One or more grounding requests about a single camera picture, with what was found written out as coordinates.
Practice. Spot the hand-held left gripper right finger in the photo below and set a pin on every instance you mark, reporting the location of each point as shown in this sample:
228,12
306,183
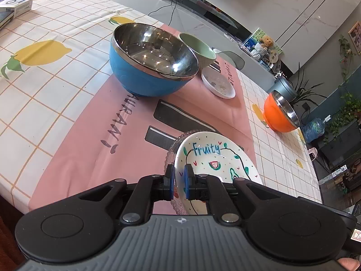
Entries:
186,181

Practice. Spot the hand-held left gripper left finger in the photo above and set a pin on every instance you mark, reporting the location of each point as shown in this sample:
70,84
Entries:
169,181

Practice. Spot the clear glass plate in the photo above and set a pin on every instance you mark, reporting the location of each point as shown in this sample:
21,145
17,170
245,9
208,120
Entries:
171,152

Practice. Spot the white printed plate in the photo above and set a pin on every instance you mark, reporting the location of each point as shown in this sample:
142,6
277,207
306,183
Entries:
214,158

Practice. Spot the green bowl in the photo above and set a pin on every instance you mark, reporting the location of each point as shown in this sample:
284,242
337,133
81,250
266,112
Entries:
206,54

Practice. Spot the pink placemat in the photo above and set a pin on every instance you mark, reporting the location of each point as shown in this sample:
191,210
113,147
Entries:
112,124

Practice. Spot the small white plate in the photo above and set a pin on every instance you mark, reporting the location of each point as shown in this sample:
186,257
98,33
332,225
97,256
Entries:
223,91

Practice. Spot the orange steel bowl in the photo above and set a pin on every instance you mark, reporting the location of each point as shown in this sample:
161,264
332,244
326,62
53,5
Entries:
275,118

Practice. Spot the blue steel bowl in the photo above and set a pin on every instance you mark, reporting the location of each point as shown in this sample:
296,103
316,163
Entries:
132,76

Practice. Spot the grey bin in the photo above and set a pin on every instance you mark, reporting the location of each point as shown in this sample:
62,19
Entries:
284,89

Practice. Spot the blue water bottle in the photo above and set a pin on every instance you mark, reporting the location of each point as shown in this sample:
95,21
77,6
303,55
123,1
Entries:
313,129

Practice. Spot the lemon print tablecloth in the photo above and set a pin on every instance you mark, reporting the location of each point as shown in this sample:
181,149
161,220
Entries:
56,90

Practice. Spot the long-leaf potted plant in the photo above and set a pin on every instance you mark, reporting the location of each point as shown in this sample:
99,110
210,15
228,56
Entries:
300,90

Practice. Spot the teddy bear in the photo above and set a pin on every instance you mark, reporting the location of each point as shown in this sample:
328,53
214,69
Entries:
266,41

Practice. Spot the green vine plant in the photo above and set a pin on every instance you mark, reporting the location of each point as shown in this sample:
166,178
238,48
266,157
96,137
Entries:
347,113

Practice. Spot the hanging vine plant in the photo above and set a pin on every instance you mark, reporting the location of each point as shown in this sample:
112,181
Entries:
346,53

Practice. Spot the white flat box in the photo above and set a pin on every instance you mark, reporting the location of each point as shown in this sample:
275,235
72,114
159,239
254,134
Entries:
19,5

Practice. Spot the wall picture frame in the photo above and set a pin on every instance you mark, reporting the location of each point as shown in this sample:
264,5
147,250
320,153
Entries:
356,38

